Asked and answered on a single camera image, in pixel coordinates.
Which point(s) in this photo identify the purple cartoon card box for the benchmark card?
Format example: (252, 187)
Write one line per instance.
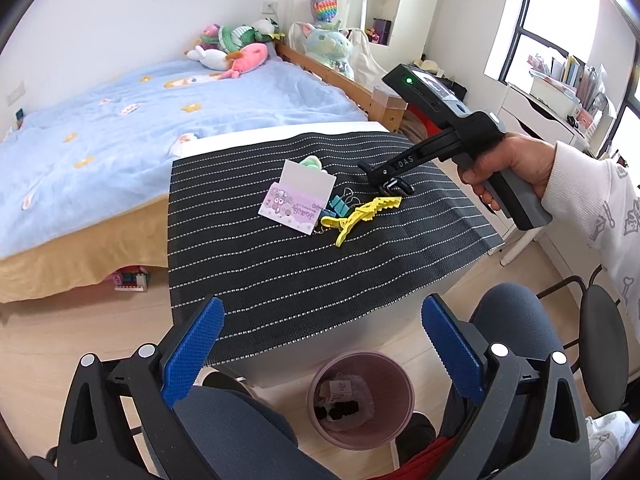
(298, 198)

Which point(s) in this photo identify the yellow plastic clip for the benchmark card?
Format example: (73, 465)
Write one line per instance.
(363, 213)

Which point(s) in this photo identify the large teal unicorn plush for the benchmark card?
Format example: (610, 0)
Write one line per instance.
(329, 48)

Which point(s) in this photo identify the white patterned sleeve forearm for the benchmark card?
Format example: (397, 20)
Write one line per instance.
(599, 200)

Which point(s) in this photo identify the black office chair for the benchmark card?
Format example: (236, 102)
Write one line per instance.
(602, 343)

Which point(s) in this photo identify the tan bed skirt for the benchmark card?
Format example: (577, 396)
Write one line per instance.
(136, 238)

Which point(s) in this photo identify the white bunny plush toy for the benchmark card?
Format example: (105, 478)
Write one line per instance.
(212, 59)

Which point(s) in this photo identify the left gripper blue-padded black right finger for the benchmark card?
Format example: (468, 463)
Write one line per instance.
(527, 422)

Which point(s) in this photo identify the green striped plush toy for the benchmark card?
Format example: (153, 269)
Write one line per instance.
(232, 39)

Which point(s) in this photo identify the red cooler box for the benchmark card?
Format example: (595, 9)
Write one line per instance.
(416, 126)

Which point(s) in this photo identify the light blue bed blanket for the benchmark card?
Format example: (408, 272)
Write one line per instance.
(110, 149)

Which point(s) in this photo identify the pink fish plush toy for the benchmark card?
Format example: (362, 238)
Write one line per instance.
(244, 60)

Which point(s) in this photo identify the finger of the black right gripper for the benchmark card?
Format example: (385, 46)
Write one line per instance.
(389, 170)
(396, 187)

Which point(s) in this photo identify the wooden bed frame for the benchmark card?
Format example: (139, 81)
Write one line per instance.
(379, 104)

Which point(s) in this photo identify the teal binder clip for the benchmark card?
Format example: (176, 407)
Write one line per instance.
(339, 207)

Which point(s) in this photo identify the white tote bag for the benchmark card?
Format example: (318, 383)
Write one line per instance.
(367, 72)

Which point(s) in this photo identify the pink waste bin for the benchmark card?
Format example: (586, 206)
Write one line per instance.
(360, 400)

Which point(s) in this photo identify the white drawer cabinet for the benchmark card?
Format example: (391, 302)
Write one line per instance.
(522, 113)

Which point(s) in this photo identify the black clip tool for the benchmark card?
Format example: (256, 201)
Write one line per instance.
(375, 178)

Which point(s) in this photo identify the black white-striped table mat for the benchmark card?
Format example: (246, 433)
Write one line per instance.
(279, 286)

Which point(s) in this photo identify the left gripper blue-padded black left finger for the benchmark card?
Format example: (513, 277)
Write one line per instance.
(95, 439)

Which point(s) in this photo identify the books on desk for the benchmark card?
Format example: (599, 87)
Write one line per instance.
(574, 91)

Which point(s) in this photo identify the person's right hand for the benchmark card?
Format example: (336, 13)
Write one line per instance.
(529, 158)

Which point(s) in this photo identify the rainbow crochet bag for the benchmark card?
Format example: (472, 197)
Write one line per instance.
(324, 11)

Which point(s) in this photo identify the toy blocks under bed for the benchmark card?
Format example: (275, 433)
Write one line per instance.
(131, 279)

